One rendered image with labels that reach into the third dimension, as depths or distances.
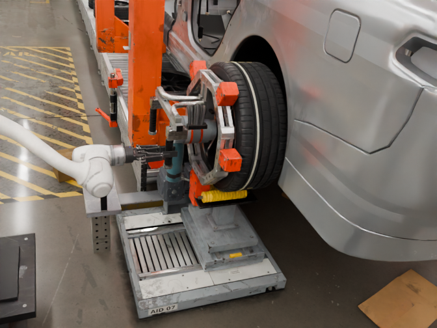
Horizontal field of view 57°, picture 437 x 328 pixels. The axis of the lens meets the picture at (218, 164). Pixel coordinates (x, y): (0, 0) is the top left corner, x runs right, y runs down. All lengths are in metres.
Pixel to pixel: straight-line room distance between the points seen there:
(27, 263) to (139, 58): 1.17
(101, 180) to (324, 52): 0.95
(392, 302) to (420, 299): 0.19
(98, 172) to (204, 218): 0.99
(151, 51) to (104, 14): 1.94
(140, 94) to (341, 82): 1.25
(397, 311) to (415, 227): 1.18
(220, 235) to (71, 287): 0.84
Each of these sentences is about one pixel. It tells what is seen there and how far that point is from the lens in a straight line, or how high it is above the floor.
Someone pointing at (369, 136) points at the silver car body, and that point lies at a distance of 1.37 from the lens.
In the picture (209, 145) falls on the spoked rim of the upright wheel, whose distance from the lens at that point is 2.29.
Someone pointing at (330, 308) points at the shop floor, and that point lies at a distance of 2.46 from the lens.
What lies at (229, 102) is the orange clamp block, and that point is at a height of 1.08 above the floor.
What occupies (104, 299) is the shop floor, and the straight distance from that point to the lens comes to 2.30.
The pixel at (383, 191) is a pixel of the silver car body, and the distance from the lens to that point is 1.39.
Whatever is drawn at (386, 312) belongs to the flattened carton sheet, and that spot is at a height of 0.01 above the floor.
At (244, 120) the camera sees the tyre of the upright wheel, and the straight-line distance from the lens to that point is 1.78.
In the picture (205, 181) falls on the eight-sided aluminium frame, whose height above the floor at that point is 0.63.
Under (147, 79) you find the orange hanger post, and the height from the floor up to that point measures 0.95.
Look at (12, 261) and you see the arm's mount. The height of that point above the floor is 0.31.
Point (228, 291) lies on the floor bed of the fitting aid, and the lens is 2.26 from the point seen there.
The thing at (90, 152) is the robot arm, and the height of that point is 0.88.
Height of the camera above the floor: 1.74
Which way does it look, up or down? 30 degrees down
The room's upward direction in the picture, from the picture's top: 8 degrees clockwise
